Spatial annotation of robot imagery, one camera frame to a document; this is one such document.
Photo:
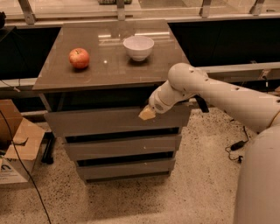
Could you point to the grey drawer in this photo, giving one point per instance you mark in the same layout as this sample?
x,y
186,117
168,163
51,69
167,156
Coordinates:
x,y
123,147
118,171
112,120

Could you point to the brown cardboard box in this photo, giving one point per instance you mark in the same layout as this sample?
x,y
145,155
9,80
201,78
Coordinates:
x,y
20,142

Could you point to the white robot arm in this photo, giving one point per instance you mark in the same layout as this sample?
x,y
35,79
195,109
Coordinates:
x,y
257,200

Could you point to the metal window railing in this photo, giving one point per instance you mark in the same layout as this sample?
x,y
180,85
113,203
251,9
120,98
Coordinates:
x,y
33,14

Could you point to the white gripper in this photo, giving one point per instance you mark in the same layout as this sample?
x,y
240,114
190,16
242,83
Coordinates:
x,y
157,104

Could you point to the white ceramic bowl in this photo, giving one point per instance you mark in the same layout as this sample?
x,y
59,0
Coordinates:
x,y
138,48

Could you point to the black power adapter with cable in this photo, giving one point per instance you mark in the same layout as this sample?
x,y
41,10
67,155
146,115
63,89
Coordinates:
x,y
236,146

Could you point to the grey bottom drawer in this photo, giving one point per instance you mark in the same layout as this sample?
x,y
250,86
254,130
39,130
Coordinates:
x,y
118,171

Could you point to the grey middle drawer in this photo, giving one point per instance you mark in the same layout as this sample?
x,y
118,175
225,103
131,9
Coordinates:
x,y
123,147

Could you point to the black stand foot left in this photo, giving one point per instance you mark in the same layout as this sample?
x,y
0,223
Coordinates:
x,y
48,144

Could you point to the red apple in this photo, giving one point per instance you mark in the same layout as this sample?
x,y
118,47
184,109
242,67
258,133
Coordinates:
x,y
79,58

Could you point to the grey top drawer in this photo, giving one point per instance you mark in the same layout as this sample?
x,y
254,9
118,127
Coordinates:
x,y
112,120

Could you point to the black bracket behind cabinet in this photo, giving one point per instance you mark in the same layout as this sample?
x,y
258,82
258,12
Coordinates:
x,y
202,104

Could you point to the grey drawer cabinet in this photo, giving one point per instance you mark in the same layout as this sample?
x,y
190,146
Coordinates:
x,y
111,80

